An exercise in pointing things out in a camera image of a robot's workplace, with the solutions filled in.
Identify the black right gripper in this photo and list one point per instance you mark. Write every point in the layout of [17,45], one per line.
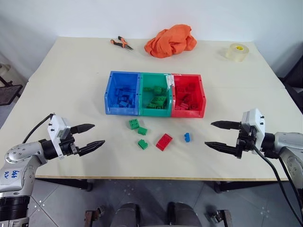
[246,139]

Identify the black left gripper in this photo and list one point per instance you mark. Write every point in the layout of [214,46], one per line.
[68,146]

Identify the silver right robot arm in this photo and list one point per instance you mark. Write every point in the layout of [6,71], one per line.
[287,146]

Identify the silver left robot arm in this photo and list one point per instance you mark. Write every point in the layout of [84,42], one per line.
[16,163]

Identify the small blue toy brick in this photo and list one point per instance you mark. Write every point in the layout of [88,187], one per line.
[187,137]

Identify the large green toy brick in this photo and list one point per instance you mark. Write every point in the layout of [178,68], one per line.
[133,124]

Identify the small green toy brick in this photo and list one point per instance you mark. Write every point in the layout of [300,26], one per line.
[142,144]
[142,130]

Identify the large red toy brick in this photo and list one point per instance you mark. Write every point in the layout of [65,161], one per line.
[163,142]

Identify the red plastic bin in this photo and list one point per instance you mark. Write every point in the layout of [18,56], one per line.
[187,80]

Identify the blue plastic bin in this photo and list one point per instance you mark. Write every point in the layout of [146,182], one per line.
[123,79]

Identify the wide green toy brick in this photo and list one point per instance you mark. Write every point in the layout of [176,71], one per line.
[159,100]

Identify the clear tape roll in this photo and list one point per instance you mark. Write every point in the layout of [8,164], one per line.
[236,53]

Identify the dark chair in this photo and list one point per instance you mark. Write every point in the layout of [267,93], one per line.
[294,82]

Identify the dark rounded shape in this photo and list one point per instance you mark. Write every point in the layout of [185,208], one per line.
[127,216]
[183,216]

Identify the green plastic bin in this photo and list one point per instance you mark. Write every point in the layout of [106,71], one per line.
[154,79]

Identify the dark metal stand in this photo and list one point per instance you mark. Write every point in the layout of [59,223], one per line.
[8,93]

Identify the crumpled orange cloth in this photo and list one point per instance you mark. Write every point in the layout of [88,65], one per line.
[170,42]

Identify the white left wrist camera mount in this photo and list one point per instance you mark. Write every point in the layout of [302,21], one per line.
[56,126]

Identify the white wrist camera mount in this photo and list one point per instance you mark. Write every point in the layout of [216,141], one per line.
[254,119]
[56,126]

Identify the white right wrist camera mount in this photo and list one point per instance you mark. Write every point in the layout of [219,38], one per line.
[254,119]

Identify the black table frame bar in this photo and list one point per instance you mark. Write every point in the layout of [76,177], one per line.
[66,183]
[248,186]

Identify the rusty caster bracket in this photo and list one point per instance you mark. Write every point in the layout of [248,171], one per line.
[220,218]
[94,216]

